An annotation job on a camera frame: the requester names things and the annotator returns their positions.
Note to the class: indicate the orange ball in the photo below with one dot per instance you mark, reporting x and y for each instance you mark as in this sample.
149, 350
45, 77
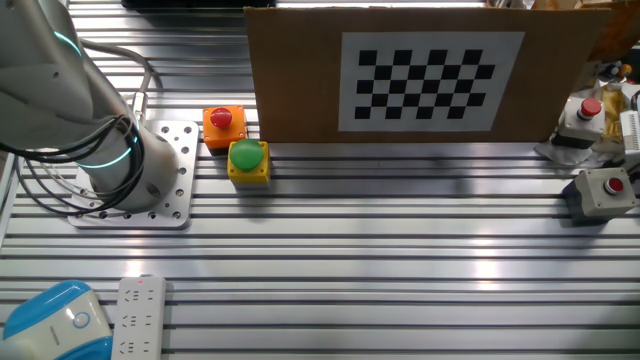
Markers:
625, 70

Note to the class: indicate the grey box small red button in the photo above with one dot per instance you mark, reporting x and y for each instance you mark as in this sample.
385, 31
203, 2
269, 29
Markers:
600, 192

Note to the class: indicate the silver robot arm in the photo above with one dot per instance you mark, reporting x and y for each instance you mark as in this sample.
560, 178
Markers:
45, 90

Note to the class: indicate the brown cardboard box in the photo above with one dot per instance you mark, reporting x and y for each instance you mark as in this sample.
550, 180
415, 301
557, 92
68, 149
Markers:
617, 30

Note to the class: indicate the dark blue ball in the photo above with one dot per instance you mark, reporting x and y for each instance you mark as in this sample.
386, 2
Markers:
611, 70

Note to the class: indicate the yellow plastic bag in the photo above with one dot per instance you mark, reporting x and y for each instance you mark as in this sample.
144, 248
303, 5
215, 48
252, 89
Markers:
612, 112

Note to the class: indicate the white box large red button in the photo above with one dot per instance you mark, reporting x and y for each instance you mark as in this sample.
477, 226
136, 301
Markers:
582, 122

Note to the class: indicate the clear plastic wrap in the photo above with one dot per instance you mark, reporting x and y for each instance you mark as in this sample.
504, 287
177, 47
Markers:
560, 152

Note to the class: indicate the blue and white device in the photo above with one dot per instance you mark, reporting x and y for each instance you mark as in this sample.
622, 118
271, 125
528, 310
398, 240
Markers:
50, 320

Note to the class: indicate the yellow box green button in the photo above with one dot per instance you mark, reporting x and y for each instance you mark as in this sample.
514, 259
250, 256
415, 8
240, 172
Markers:
247, 155

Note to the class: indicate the orange box red button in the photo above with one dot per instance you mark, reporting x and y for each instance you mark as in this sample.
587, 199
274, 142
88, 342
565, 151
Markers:
225, 132

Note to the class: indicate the white power strip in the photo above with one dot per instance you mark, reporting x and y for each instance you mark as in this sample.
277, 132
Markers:
139, 320

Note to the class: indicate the brown cardboard board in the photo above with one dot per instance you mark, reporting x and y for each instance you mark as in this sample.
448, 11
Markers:
300, 60

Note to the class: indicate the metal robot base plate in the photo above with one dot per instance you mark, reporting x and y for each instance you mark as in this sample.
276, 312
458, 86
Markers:
175, 200

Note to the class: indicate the white ribbed object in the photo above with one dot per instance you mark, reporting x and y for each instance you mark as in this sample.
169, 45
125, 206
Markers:
631, 135

